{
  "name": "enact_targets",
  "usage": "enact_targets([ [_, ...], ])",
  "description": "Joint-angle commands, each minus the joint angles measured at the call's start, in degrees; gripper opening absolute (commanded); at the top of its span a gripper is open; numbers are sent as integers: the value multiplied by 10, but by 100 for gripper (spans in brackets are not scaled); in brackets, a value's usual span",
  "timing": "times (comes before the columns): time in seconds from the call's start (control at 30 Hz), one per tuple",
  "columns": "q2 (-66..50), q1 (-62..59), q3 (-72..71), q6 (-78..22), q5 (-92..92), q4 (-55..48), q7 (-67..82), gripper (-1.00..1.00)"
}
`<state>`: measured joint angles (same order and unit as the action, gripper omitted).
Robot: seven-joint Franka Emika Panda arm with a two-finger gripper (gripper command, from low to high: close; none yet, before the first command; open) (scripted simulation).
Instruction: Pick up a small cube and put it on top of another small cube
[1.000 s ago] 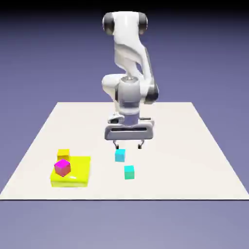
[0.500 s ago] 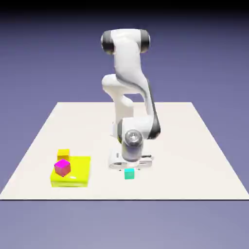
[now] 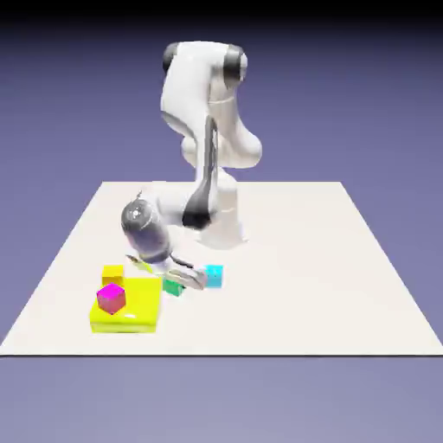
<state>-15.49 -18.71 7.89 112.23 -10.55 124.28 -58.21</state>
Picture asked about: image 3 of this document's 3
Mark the small cyan cube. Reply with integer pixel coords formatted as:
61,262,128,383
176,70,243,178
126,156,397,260
202,264,224,289

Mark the small yellow cube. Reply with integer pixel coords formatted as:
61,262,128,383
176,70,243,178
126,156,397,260
101,264,125,287

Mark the large yellow box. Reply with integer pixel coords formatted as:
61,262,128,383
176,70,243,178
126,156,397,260
89,276,164,335

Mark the small magenta cube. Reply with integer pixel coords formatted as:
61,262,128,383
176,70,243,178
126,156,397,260
96,282,127,316

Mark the small green cube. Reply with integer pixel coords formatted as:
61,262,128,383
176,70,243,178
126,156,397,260
162,277,185,298

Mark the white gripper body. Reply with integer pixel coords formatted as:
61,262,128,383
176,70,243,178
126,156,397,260
164,266,209,291

